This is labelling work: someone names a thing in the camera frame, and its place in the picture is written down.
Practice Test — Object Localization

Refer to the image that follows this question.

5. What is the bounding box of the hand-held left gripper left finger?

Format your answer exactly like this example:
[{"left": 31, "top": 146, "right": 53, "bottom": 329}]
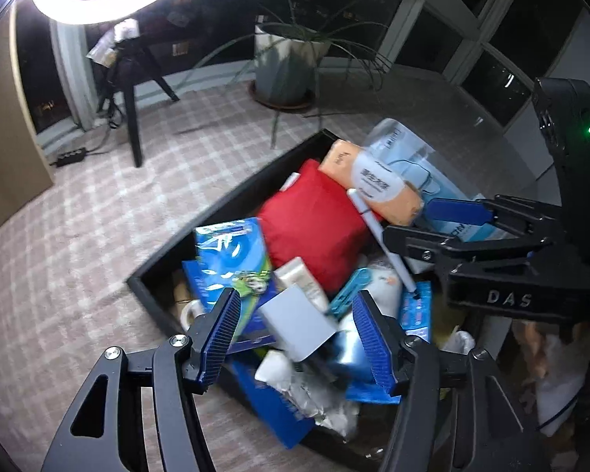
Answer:
[{"left": 39, "top": 288, "right": 243, "bottom": 472}]

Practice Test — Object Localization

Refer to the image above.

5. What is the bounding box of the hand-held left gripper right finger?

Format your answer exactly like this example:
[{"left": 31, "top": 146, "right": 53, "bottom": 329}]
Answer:
[{"left": 351, "top": 290, "right": 542, "bottom": 472}]

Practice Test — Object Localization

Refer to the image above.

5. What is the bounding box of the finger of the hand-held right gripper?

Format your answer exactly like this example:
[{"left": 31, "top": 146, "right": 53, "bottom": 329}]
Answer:
[
  {"left": 423, "top": 195, "right": 562, "bottom": 242},
  {"left": 382, "top": 223, "right": 556, "bottom": 276}
]

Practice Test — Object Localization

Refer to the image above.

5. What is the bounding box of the white pen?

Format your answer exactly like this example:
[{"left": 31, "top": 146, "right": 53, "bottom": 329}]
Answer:
[{"left": 347, "top": 188, "right": 421, "bottom": 301}]

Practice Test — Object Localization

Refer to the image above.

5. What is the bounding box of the black storage box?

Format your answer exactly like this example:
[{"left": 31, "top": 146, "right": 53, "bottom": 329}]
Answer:
[{"left": 126, "top": 129, "right": 468, "bottom": 472}]

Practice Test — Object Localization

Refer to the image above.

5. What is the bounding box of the person's right hand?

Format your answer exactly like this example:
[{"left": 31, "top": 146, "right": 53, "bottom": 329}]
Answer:
[{"left": 511, "top": 322, "right": 554, "bottom": 394}]

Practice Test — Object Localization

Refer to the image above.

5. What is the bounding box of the shiny blue pouch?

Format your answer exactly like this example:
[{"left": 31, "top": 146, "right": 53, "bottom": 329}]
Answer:
[{"left": 324, "top": 329, "right": 404, "bottom": 404}]

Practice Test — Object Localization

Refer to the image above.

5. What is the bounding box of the dark blue flat box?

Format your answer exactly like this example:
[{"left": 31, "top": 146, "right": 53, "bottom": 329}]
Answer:
[{"left": 226, "top": 312, "right": 278, "bottom": 355}]

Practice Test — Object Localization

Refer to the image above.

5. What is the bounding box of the white mug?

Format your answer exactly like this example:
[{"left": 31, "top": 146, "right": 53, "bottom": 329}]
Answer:
[{"left": 179, "top": 299, "right": 207, "bottom": 335}]

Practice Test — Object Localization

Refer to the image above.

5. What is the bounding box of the white round toy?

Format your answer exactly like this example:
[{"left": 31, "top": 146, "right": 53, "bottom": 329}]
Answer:
[{"left": 364, "top": 256, "right": 404, "bottom": 320}]

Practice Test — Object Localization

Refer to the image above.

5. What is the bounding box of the small blue red-print packet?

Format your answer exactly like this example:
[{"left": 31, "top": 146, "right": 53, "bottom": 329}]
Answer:
[{"left": 398, "top": 281, "right": 433, "bottom": 342}]

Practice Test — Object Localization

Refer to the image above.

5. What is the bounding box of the teal plastic clip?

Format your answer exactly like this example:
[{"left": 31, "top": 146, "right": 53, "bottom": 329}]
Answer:
[{"left": 328, "top": 268, "right": 374, "bottom": 318}]

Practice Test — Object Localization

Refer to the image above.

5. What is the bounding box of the crumpled white plastic wrap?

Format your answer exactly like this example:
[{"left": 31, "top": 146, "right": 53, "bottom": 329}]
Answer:
[{"left": 254, "top": 349, "right": 360, "bottom": 438}]

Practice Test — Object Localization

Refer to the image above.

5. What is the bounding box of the grey white small box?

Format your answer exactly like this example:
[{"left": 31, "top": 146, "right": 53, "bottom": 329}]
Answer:
[{"left": 260, "top": 284, "right": 337, "bottom": 363}]

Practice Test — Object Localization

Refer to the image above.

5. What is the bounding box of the blue cardboard box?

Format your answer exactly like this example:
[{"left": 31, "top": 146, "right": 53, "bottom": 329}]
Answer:
[{"left": 231, "top": 354, "right": 315, "bottom": 450}]

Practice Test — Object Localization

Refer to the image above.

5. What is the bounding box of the white tissue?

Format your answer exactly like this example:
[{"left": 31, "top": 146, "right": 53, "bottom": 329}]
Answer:
[{"left": 442, "top": 329, "right": 475, "bottom": 355}]

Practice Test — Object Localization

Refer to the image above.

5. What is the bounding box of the blue wet wipe packet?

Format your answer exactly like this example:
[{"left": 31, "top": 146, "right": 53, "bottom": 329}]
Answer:
[{"left": 194, "top": 217, "right": 276, "bottom": 345}]

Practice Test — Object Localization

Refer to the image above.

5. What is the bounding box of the clear face mask packet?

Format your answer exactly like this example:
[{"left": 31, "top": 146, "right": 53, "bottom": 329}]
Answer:
[{"left": 364, "top": 118, "right": 507, "bottom": 244}]

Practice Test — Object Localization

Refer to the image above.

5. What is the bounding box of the white cream tube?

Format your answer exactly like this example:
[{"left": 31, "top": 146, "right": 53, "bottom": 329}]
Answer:
[{"left": 274, "top": 257, "right": 331, "bottom": 313}]

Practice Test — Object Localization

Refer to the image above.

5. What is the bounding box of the red fabric pouch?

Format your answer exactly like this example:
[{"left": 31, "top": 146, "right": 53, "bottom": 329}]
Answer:
[{"left": 256, "top": 159, "right": 374, "bottom": 296}]

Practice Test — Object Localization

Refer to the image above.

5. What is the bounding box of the orange tissue pack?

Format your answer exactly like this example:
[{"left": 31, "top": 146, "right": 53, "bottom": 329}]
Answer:
[{"left": 319, "top": 138, "right": 426, "bottom": 227}]

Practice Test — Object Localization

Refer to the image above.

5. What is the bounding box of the brown pot saucer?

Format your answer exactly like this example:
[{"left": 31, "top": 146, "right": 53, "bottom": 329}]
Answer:
[{"left": 248, "top": 81, "right": 315, "bottom": 111}]

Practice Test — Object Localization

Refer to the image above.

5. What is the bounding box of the white plant pot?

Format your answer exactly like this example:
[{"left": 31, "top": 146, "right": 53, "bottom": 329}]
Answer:
[{"left": 253, "top": 24, "right": 332, "bottom": 106}]

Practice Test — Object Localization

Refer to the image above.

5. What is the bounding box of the black power strip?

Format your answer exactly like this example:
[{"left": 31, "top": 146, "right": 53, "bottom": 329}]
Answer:
[{"left": 49, "top": 146, "right": 89, "bottom": 168}]

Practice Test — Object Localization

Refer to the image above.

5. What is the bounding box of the green long-leaf plant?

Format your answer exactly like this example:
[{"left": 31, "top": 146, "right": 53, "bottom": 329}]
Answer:
[{"left": 174, "top": 0, "right": 394, "bottom": 151}]

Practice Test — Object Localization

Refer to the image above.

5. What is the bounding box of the black tripod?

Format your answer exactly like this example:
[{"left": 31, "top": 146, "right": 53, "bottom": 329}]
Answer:
[{"left": 96, "top": 42, "right": 180, "bottom": 168}]

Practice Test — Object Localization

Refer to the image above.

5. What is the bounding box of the wooden board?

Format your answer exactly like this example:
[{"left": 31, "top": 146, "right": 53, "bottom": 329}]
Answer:
[{"left": 0, "top": 10, "right": 55, "bottom": 244}]

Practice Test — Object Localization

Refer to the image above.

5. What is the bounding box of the white phone clamp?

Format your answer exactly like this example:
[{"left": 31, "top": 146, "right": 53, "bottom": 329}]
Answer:
[{"left": 113, "top": 18, "right": 139, "bottom": 42}]

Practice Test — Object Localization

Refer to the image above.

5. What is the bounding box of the black power cable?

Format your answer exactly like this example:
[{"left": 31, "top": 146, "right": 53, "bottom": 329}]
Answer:
[{"left": 86, "top": 83, "right": 129, "bottom": 155}]

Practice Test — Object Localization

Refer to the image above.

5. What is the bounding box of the white window frame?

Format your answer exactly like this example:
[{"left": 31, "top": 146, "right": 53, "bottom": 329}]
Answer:
[{"left": 49, "top": 0, "right": 590, "bottom": 131}]

